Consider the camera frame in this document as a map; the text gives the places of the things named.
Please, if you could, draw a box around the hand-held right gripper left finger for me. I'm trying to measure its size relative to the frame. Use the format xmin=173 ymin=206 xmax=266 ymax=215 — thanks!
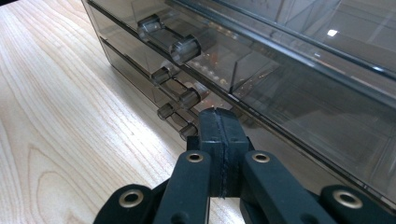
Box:
xmin=186 ymin=106 xmax=226 ymax=199

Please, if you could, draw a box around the smoky transparent drawer box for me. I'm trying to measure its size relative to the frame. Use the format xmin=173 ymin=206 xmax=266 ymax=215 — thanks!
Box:
xmin=81 ymin=0 xmax=396 ymax=216

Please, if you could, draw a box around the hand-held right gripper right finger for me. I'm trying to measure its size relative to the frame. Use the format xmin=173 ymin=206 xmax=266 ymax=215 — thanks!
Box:
xmin=219 ymin=107 xmax=254 ymax=199

